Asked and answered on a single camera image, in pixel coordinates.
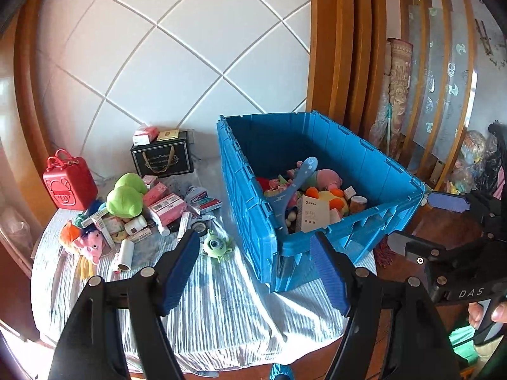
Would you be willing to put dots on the pink tissue pack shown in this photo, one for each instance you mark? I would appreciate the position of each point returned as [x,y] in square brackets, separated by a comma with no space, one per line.
[170,209]
[154,194]

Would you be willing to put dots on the light blue plastic paddle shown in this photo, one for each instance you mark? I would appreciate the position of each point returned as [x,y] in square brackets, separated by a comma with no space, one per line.
[293,190]

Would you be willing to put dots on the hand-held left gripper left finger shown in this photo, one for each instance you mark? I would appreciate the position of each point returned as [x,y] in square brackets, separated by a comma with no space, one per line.
[180,273]

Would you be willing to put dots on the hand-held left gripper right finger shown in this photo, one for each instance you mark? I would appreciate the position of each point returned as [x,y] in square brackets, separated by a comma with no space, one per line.
[330,275]

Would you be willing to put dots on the black gift bag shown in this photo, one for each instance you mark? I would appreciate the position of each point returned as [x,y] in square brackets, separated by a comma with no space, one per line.
[162,162]

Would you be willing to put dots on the blue white packet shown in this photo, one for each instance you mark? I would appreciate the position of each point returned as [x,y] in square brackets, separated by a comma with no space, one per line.
[194,194]

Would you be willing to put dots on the bagged colourful goods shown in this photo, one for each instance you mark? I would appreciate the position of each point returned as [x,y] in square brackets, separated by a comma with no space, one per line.
[475,162]

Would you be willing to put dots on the white squeeze bottle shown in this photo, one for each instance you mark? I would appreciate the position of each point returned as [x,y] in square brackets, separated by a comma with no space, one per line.
[123,255]

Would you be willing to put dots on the yellow duck plush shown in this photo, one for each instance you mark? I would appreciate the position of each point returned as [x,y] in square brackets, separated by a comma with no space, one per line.
[326,202]

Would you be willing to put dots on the blue plastic crate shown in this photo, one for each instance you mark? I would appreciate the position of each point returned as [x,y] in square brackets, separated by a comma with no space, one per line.
[245,198]

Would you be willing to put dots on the green cloth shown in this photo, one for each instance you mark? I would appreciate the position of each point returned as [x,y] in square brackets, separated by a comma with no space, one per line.
[463,342]

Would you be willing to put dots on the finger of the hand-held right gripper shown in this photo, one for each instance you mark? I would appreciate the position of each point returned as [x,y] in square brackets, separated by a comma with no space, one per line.
[416,249]
[449,202]

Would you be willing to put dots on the gray patterned panel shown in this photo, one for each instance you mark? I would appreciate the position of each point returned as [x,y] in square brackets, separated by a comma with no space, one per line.
[439,87]

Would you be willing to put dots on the red bear suitcase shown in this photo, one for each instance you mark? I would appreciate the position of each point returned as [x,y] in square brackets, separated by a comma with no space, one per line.
[69,188]

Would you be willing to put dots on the tall white box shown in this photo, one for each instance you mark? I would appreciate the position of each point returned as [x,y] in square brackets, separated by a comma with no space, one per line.
[313,213]

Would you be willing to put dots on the person's right hand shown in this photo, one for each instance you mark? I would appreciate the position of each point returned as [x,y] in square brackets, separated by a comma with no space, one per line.
[500,312]

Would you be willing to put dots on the blue shoe cover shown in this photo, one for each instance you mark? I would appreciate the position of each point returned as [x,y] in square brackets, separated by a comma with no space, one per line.
[282,372]

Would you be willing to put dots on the pink toothpaste box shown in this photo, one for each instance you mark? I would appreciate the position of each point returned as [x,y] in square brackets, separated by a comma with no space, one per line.
[184,225]

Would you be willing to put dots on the wooden door frame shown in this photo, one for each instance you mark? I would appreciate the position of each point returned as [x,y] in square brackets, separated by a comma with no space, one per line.
[344,39]

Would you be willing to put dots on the red teal mask box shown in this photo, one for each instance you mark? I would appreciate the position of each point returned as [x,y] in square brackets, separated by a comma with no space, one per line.
[210,204]

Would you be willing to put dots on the flat yellow box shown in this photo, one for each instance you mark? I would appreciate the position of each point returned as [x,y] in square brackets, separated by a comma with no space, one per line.
[167,134]

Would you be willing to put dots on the green monster toy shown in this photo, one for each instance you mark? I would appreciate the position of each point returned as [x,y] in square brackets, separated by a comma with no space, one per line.
[216,244]

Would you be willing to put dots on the blue plush toy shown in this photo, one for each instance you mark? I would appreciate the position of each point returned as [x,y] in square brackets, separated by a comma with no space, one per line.
[96,208]

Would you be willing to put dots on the brown jar white lid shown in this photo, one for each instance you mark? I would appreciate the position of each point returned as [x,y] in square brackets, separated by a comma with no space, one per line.
[358,206]

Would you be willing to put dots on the white red tissue pack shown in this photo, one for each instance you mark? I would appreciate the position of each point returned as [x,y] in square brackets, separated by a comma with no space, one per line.
[144,136]

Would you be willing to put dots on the orange-haired pink doll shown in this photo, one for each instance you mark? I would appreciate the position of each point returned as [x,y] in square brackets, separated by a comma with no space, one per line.
[85,241]

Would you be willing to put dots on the white round jar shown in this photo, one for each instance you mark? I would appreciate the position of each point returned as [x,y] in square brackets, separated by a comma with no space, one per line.
[135,225]

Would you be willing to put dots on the dark tape roll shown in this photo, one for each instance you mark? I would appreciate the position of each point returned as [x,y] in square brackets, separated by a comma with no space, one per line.
[199,228]

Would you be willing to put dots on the long white box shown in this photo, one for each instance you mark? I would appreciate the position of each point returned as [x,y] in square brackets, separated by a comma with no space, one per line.
[95,217]

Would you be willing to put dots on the pink green plush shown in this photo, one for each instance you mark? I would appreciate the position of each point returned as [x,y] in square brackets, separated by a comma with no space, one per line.
[328,178]

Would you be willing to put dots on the rolled patterned carpet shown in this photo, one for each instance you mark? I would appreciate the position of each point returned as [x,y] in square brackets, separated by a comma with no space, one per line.
[396,95]

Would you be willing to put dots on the green plush toy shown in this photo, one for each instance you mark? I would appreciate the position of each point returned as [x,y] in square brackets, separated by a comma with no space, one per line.
[124,200]

